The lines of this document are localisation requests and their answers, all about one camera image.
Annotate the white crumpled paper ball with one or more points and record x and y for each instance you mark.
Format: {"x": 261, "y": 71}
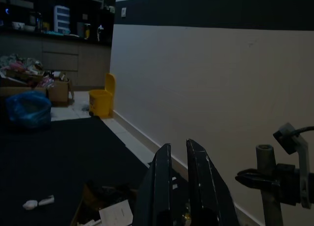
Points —
{"x": 30, "y": 205}

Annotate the large cardboard box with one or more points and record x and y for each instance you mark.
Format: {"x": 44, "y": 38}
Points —
{"x": 24, "y": 91}

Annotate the black kettle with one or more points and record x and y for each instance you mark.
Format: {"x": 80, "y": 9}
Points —
{"x": 35, "y": 21}

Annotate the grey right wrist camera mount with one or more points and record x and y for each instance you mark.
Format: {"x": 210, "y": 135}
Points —
{"x": 304, "y": 162}

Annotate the white paper tube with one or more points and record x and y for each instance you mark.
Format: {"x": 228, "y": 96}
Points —
{"x": 46, "y": 200}

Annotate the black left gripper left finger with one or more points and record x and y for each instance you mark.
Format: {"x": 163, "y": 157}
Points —
{"x": 157, "y": 186}

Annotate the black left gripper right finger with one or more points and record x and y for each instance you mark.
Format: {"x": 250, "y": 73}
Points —
{"x": 206, "y": 191}

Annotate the colourful clutter pile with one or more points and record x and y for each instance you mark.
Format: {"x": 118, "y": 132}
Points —
{"x": 17, "y": 64}

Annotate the grey kitchen cabinet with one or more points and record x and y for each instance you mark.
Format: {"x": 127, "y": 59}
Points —
{"x": 73, "y": 61}

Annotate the grey canister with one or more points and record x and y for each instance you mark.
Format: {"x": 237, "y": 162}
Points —
{"x": 81, "y": 30}

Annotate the white plastic drawer organiser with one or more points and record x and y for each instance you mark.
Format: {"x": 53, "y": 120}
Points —
{"x": 61, "y": 18}

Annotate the small open cardboard box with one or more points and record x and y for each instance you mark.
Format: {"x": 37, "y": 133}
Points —
{"x": 59, "y": 93}

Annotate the yellow plastic bin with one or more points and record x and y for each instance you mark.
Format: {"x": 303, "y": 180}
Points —
{"x": 100, "y": 101}

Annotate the white paper card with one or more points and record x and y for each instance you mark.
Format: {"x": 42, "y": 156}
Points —
{"x": 115, "y": 213}

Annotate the blue plastic bag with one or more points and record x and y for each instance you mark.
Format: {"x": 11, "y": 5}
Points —
{"x": 27, "y": 110}

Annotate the white wall switch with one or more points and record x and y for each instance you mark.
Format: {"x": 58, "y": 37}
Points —
{"x": 123, "y": 12}

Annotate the yellow jug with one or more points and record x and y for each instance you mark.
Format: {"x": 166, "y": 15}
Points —
{"x": 87, "y": 32}

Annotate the cardboard box of rubbish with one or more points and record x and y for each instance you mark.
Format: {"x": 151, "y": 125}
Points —
{"x": 79, "y": 208}

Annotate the black floor mat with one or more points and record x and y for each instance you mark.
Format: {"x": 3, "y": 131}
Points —
{"x": 61, "y": 157}

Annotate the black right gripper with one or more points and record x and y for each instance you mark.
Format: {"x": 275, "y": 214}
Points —
{"x": 289, "y": 182}

